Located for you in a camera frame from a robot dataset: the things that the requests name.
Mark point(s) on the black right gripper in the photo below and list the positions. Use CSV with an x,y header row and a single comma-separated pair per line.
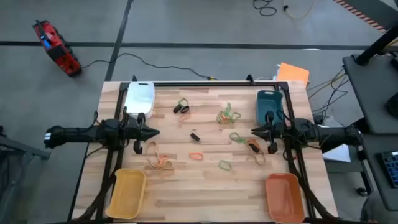
x,y
271,132

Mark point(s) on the thin orange rubber band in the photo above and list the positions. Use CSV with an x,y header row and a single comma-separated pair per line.
x,y
188,115

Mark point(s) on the black caster wheel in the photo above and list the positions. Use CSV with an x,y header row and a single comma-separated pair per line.
x,y
362,191

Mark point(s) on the black pole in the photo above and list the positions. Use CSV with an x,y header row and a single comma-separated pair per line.
x,y
377,46

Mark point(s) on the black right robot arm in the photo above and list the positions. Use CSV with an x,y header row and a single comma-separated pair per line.
x,y
329,135

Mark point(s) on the grey desk top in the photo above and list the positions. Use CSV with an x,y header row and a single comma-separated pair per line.
x,y
373,93
382,186

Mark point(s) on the grey metal stand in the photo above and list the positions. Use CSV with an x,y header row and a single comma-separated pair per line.
x,y
21,152

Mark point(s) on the wide orange rubber band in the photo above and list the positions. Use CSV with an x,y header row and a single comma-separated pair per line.
x,y
251,143

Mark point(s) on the orange paper folder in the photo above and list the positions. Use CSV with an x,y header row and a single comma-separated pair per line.
x,y
293,74

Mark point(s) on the orange plastic basket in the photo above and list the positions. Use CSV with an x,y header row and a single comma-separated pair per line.
x,y
284,199

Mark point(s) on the thin black rubber band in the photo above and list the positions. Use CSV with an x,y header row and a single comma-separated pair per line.
x,y
185,106

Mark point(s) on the small orange rubber band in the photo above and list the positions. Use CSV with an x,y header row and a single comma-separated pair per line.
x,y
222,118

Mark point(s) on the yellow plastic basket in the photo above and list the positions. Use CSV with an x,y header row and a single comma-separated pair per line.
x,y
126,194

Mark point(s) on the black round object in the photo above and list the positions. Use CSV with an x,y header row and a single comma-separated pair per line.
x,y
393,105

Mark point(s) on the long tan rubber band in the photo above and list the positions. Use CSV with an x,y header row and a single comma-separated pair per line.
x,y
155,152

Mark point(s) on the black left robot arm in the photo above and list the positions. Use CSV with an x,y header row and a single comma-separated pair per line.
x,y
77,135

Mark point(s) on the black keyboard coloured keys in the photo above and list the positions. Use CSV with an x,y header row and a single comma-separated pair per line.
x,y
391,169

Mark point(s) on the wide black rubber band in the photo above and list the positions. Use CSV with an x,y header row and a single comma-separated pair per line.
x,y
177,109

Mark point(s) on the green rubber band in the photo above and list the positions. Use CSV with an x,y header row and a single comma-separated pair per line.
x,y
185,99
229,169
219,117
231,134
237,114
229,105

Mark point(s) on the teal plastic basket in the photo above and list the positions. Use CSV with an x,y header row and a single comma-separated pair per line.
x,y
269,102

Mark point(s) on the short black rubber band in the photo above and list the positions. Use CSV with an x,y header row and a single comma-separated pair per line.
x,y
195,137

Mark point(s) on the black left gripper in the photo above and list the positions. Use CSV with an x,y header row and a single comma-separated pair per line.
x,y
141,133

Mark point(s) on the white plastic basket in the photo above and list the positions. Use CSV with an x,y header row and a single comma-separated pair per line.
x,y
140,99

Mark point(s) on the white paper sheet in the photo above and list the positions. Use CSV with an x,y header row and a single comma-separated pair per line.
x,y
339,153

